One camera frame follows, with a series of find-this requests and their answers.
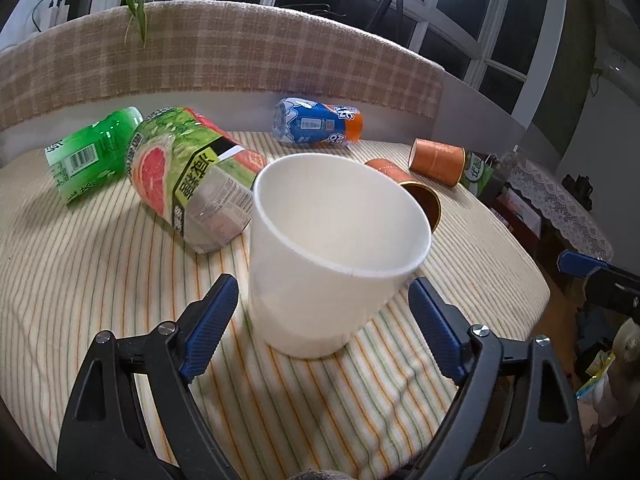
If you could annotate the plaid padded headboard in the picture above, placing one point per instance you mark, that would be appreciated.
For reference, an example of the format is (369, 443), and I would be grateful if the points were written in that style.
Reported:
(225, 55)

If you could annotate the lace covered side table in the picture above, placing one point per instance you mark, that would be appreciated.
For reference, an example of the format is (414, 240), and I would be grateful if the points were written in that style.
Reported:
(555, 195)

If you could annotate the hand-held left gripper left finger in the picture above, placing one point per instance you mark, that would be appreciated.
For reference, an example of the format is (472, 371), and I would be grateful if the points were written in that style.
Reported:
(210, 331)

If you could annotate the white paper cup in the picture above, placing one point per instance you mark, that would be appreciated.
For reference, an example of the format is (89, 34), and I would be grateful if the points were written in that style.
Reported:
(320, 280)

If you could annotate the white framed window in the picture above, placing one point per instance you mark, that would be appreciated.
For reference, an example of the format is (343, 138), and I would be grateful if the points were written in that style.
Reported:
(450, 15)

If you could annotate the blue and orange bottle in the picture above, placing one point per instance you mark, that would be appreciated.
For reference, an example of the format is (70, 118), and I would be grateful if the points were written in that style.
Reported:
(315, 122)

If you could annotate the black bag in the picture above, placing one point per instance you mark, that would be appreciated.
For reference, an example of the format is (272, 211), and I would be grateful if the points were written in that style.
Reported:
(577, 191)

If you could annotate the green drink carton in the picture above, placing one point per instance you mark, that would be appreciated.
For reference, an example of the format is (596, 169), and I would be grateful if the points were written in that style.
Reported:
(475, 175)

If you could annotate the red box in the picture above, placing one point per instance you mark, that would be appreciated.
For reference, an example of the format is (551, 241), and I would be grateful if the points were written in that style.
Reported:
(520, 212)

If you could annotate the orange paper cup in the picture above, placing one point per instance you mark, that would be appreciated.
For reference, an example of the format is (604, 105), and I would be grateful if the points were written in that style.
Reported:
(395, 172)
(437, 160)

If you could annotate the yellow green snack packet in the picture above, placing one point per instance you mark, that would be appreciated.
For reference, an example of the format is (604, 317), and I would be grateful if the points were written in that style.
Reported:
(595, 375)

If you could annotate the clear bottle grapefruit label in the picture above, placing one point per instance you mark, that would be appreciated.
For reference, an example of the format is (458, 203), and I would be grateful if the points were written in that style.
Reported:
(200, 175)

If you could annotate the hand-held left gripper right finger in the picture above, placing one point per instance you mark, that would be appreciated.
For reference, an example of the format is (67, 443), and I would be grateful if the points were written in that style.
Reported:
(436, 331)

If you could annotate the green plastic bottle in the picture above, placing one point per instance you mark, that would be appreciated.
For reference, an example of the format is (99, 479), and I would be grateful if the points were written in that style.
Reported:
(87, 152)

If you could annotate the white power adapter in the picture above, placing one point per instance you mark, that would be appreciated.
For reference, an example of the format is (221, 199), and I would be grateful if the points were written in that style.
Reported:
(54, 12)

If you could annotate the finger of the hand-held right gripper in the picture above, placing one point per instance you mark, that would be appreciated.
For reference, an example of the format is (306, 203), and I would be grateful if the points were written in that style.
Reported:
(575, 263)

